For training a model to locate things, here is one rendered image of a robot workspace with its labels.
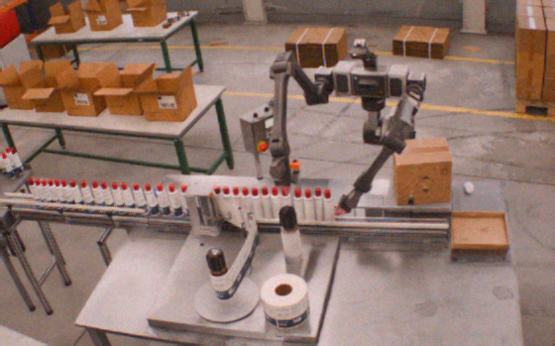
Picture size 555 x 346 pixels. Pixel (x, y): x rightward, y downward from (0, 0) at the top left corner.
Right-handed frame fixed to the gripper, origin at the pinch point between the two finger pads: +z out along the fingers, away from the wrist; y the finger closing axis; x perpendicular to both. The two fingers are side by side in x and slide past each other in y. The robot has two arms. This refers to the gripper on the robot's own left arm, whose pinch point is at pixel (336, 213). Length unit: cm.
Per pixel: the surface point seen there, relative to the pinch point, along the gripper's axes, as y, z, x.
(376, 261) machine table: 23.7, -6.0, 23.9
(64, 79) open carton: -150, 150, -204
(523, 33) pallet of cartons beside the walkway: -285, -79, 117
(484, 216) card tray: -12, -42, 67
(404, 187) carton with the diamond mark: -18.6, -24.0, 24.5
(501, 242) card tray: 9, -47, 74
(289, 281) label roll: 59, 0, -15
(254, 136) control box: 0, -13, -57
